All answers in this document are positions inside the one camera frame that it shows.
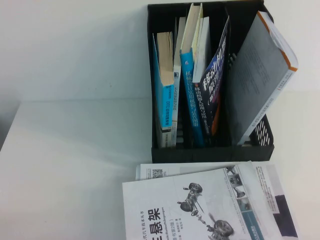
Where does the car suspension book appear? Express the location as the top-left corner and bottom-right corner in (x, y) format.
(121, 161), (268, 240)

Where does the light blue paperback book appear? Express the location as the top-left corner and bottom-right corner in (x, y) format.
(152, 31), (177, 149)

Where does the thin white spine book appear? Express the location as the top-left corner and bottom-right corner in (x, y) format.
(172, 16), (188, 146)

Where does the blue hardcover book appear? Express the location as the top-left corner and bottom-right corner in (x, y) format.
(179, 2), (206, 148)

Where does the black plastic book stand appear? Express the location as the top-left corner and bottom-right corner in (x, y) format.
(146, 0), (276, 164)

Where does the dark mobile robot book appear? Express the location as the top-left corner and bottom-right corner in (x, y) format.
(194, 15), (231, 138)

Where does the white cover book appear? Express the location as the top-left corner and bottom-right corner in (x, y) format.
(192, 16), (212, 83)

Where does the gray book orange-white spine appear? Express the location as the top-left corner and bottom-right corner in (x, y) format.
(226, 10), (300, 146)

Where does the robot intelligent systems magazine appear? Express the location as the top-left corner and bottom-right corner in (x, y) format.
(135, 161), (300, 240)

